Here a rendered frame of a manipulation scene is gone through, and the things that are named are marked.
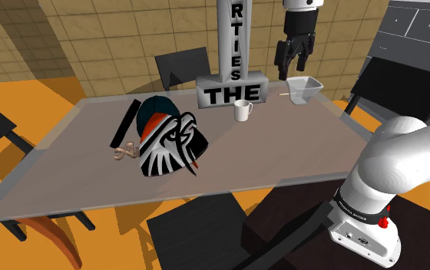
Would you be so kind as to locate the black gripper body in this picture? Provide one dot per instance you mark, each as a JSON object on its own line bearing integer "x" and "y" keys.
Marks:
{"x": 300, "y": 23}

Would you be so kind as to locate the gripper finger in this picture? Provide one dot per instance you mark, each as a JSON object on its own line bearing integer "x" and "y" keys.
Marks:
{"x": 283, "y": 56}
{"x": 301, "y": 61}

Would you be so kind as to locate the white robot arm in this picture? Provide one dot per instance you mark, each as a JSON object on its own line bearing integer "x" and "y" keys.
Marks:
{"x": 391, "y": 157}

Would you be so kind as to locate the grey lettered block sculpture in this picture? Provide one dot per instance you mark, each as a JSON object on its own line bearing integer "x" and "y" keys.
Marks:
{"x": 233, "y": 41}

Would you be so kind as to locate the white mug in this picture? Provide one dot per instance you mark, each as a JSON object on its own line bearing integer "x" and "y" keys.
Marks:
{"x": 241, "y": 111}

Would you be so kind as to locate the glass top table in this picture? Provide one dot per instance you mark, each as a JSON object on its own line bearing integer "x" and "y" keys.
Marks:
{"x": 275, "y": 149}

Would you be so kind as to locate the grey drawer cabinet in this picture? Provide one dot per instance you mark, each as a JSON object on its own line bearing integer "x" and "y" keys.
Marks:
{"x": 413, "y": 33}

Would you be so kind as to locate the black flat bar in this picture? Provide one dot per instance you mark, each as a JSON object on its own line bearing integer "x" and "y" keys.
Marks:
{"x": 125, "y": 123}

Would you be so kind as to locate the beige twisted small object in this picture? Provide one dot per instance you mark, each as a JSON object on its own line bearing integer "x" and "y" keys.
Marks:
{"x": 122, "y": 152}

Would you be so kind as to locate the dark robot stand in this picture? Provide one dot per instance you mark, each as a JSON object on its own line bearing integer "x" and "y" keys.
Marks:
{"x": 417, "y": 232}

